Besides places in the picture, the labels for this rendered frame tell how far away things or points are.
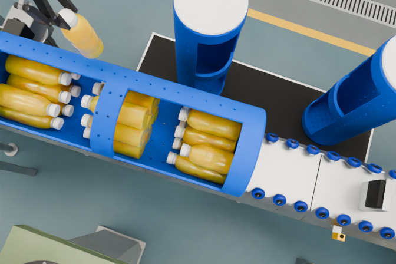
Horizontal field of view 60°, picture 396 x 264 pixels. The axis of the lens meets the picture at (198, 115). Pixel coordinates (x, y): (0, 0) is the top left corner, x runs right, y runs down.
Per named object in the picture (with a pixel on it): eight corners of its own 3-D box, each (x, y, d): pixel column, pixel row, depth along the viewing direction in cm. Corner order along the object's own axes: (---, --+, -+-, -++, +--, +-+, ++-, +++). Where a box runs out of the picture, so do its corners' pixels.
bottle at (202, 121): (242, 120, 111) (188, 104, 111) (244, 121, 104) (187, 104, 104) (236, 141, 111) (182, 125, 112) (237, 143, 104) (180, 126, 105)
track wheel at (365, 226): (376, 227, 113) (375, 222, 115) (363, 223, 114) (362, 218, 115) (369, 234, 116) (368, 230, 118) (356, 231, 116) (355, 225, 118)
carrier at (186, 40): (168, 89, 211) (208, 114, 208) (157, 11, 127) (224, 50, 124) (193, 53, 218) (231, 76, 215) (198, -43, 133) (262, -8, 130)
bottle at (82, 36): (98, 32, 100) (76, 0, 82) (108, 53, 98) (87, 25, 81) (76, 42, 99) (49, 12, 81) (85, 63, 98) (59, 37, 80)
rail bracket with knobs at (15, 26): (27, 55, 134) (15, 43, 124) (10, 50, 134) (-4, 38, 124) (38, 33, 136) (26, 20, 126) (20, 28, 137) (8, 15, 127)
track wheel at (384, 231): (398, 234, 113) (396, 228, 115) (385, 230, 113) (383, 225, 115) (390, 241, 116) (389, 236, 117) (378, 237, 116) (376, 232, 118)
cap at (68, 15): (73, 9, 82) (70, 5, 80) (79, 23, 81) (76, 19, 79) (58, 15, 81) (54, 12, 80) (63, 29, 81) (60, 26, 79)
